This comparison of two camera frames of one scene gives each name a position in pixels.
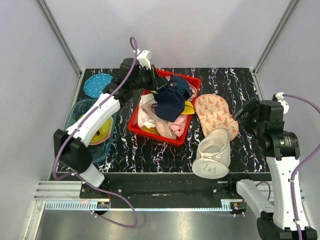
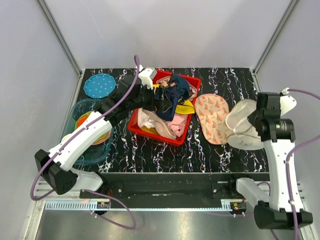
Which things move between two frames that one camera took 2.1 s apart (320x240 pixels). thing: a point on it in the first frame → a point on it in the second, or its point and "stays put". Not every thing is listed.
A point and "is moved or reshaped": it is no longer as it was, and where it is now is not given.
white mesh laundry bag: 213,155 → 245,136
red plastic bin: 133,124 stays put
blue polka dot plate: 94,85 stays put
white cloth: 143,119 stays put
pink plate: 104,138 stays put
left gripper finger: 154,73 → 159,93
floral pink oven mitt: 214,113 stays put
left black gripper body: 144,80 → 146,100
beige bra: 163,128 stays put
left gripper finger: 159,82 → 165,104
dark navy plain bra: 169,104 is moved or reshaped
